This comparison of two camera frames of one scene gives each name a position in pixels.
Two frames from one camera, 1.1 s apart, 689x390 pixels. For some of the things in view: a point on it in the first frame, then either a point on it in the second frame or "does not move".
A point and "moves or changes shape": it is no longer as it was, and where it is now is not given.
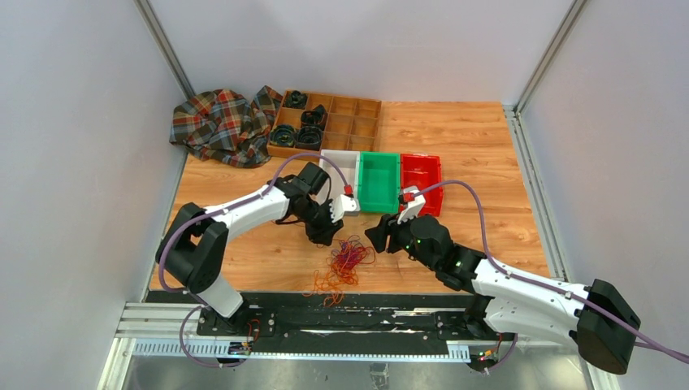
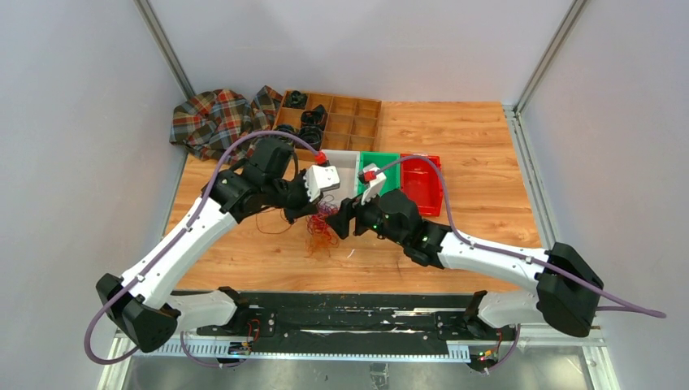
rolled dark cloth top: [296, 99] does not move
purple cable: [350, 252] moves or changes shape
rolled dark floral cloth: [308, 137] does not move
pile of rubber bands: [351, 253] moves or changes shape
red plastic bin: [423, 171] does not move
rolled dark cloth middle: [317, 116] does not move
